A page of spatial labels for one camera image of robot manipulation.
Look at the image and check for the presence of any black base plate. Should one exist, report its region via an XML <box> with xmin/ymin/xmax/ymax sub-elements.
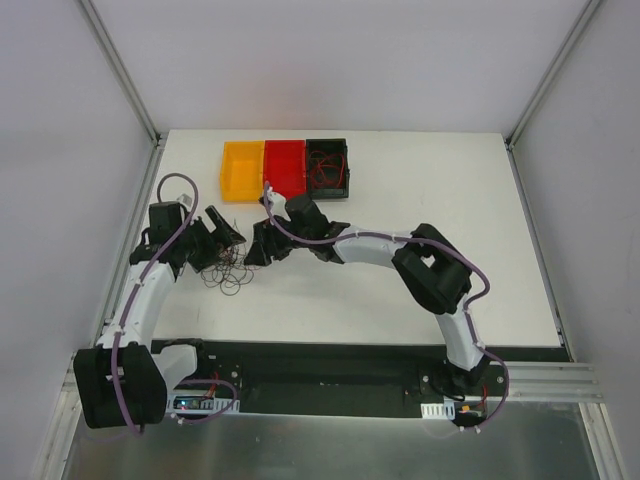
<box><xmin>149</xmin><ymin>338</ymin><xmax>571</xmax><ymax>419</ymax></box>

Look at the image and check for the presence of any red plastic bin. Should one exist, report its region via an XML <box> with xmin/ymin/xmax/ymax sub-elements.
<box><xmin>263</xmin><ymin>140</ymin><xmax>307</xmax><ymax>199</ymax></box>

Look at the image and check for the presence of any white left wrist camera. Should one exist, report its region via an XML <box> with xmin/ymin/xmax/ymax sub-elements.
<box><xmin>177</xmin><ymin>193</ymin><xmax>193</xmax><ymax>208</ymax></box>

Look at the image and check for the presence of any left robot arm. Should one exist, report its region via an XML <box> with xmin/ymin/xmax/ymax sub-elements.
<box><xmin>73</xmin><ymin>201</ymin><xmax>245</xmax><ymax>433</ymax></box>

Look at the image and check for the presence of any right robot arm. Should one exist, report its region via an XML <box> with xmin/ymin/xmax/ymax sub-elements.
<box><xmin>244</xmin><ymin>188</ymin><xmax>491</xmax><ymax>398</ymax></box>

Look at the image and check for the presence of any red cable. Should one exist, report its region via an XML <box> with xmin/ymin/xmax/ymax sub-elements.
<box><xmin>309</xmin><ymin>149</ymin><xmax>347</xmax><ymax>190</ymax></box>

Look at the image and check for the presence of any black plastic bin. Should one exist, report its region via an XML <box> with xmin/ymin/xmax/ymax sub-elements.
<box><xmin>305</xmin><ymin>138</ymin><xmax>350</xmax><ymax>200</ymax></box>

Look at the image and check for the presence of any yellow plastic bin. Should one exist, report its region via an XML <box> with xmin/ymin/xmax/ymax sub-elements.
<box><xmin>219</xmin><ymin>141</ymin><xmax>265</xmax><ymax>203</ymax></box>

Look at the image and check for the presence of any cable bundle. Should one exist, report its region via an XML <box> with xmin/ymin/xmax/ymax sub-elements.
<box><xmin>199</xmin><ymin>219</ymin><xmax>261</xmax><ymax>296</ymax></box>

